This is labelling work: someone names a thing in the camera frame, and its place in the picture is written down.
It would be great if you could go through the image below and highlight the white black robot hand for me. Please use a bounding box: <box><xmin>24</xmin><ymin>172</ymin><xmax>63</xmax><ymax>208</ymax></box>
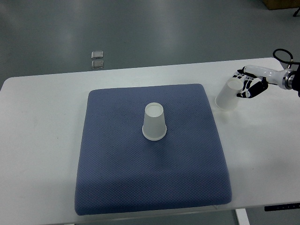
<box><xmin>233</xmin><ymin>65</ymin><xmax>296</xmax><ymax>98</ymax></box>

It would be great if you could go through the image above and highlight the white paper cup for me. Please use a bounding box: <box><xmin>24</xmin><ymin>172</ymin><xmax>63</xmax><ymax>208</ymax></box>
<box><xmin>215</xmin><ymin>78</ymin><xmax>243</xmax><ymax>111</ymax></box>
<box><xmin>142</xmin><ymin>102</ymin><xmax>167</xmax><ymax>141</ymax></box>

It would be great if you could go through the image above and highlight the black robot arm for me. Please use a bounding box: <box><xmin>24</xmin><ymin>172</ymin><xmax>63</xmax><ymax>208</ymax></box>
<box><xmin>290</xmin><ymin>65</ymin><xmax>300</xmax><ymax>96</ymax></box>

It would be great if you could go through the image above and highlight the brown cardboard box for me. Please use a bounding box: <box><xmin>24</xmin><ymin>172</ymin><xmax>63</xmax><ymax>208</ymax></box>
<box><xmin>262</xmin><ymin>0</ymin><xmax>300</xmax><ymax>10</ymax></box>

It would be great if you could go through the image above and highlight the black tripod leg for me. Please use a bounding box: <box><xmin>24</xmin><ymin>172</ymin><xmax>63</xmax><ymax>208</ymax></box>
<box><xmin>293</xmin><ymin>7</ymin><xmax>300</xmax><ymax>17</ymax></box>

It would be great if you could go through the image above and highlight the white paper cup on cushion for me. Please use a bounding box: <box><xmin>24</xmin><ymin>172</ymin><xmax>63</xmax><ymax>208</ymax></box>
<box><xmin>142</xmin><ymin>102</ymin><xmax>167</xmax><ymax>141</ymax></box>

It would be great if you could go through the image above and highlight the blue fabric cushion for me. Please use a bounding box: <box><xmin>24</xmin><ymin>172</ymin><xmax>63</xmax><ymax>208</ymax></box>
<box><xmin>75</xmin><ymin>84</ymin><xmax>232</xmax><ymax>216</ymax></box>

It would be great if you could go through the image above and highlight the black table control panel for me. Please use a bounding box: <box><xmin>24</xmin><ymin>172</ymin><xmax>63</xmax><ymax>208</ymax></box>
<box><xmin>264</xmin><ymin>202</ymin><xmax>300</xmax><ymax>212</ymax></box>

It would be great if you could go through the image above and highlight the white table leg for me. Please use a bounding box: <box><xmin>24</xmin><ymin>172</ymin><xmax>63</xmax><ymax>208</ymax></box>
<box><xmin>235</xmin><ymin>209</ymin><xmax>250</xmax><ymax>225</ymax></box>

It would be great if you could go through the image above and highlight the upper metal floor plate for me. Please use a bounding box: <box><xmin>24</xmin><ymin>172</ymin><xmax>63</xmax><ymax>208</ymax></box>
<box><xmin>91</xmin><ymin>50</ymin><xmax>104</xmax><ymax>59</ymax></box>

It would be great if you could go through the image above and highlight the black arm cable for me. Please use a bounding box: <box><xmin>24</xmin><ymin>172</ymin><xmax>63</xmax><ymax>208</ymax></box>
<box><xmin>272</xmin><ymin>48</ymin><xmax>300</xmax><ymax>68</ymax></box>

